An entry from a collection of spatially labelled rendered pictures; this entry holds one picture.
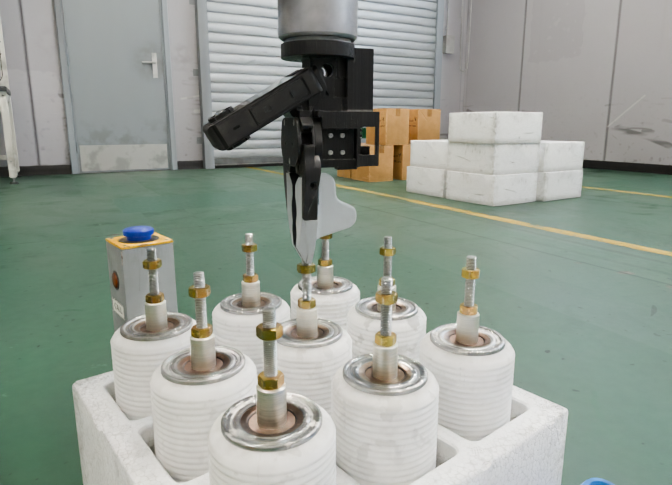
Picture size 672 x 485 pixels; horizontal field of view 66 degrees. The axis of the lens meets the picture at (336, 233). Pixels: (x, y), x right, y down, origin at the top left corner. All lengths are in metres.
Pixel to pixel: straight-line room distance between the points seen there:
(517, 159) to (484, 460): 2.84
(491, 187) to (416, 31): 4.24
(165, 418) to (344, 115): 0.31
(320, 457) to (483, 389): 0.20
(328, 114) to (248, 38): 5.51
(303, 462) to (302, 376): 0.16
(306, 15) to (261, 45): 5.55
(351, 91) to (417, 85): 6.56
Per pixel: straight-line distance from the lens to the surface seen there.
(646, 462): 0.91
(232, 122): 0.48
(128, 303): 0.74
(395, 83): 6.86
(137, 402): 0.60
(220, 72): 5.86
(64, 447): 0.92
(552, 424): 0.59
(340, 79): 0.52
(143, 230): 0.74
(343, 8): 0.50
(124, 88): 5.68
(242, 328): 0.62
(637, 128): 6.05
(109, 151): 5.65
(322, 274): 0.70
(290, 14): 0.50
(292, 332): 0.56
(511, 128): 3.20
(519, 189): 3.30
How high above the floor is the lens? 0.47
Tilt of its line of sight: 12 degrees down
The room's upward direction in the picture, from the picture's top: straight up
